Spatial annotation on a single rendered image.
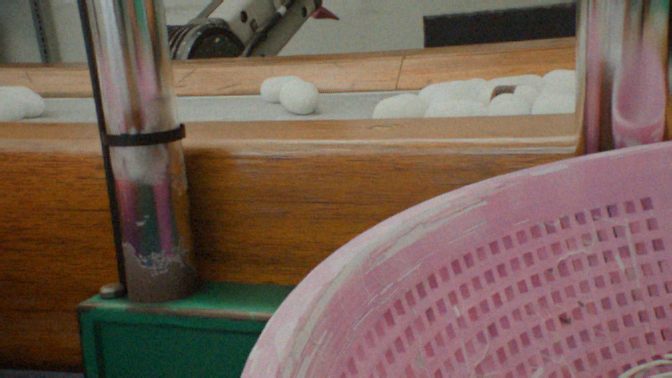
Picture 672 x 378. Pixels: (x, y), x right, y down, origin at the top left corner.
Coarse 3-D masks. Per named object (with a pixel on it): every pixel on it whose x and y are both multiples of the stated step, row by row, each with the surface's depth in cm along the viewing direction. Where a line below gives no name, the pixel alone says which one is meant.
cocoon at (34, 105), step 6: (12, 96) 63; (18, 96) 62; (24, 96) 62; (30, 96) 62; (36, 96) 63; (24, 102) 62; (30, 102) 62; (36, 102) 62; (42, 102) 63; (30, 108) 62; (36, 108) 62; (42, 108) 63; (30, 114) 62; (36, 114) 63
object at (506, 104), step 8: (496, 96) 42; (504, 96) 41; (512, 96) 41; (496, 104) 41; (504, 104) 41; (512, 104) 40; (520, 104) 40; (488, 112) 42; (496, 112) 41; (504, 112) 40; (512, 112) 40; (520, 112) 40; (528, 112) 41
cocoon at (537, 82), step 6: (498, 78) 46; (504, 78) 46; (510, 78) 46; (516, 78) 46; (522, 78) 46; (528, 78) 46; (534, 78) 46; (540, 78) 47; (486, 84) 47; (492, 84) 46; (498, 84) 46; (504, 84) 46; (510, 84) 46; (516, 84) 46; (522, 84) 46; (528, 84) 46; (534, 84) 46; (540, 84) 46; (546, 84) 46; (540, 90) 46
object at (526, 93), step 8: (488, 88) 45; (520, 88) 44; (528, 88) 43; (480, 96) 45; (488, 96) 44; (520, 96) 43; (528, 96) 43; (536, 96) 43; (488, 104) 44; (528, 104) 43
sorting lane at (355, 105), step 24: (240, 96) 69; (336, 96) 65; (360, 96) 64; (384, 96) 62; (24, 120) 62; (48, 120) 61; (72, 120) 60; (96, 120) 60; (192, 120) 56; (216, 120) 56; (240, 120) 55
